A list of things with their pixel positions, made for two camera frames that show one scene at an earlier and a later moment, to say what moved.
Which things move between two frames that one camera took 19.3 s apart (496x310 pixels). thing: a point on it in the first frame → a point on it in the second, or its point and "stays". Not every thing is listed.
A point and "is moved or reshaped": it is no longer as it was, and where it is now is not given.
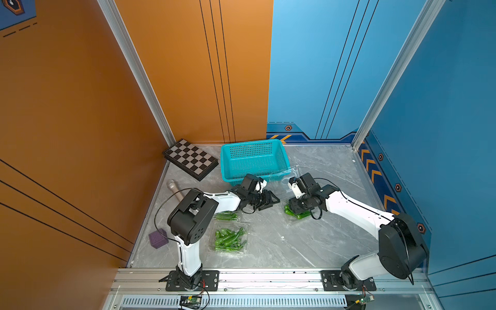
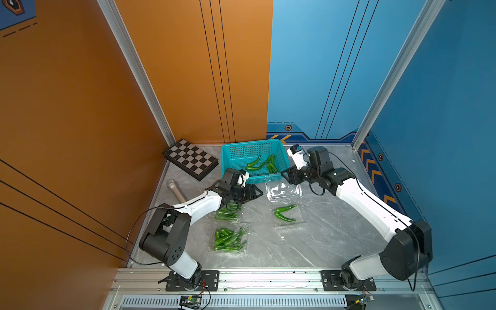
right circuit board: (363, 300) stays
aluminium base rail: (404, 289) stays
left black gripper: (268, 199) → (250, 194)
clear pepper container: (287, 210) is moved or reshaped
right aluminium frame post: (430, 11) stays
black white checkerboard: (190, 159) stays
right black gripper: (293, 205) → (290, 175)
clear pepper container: (227, 216) stays
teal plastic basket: (267, 159) stays
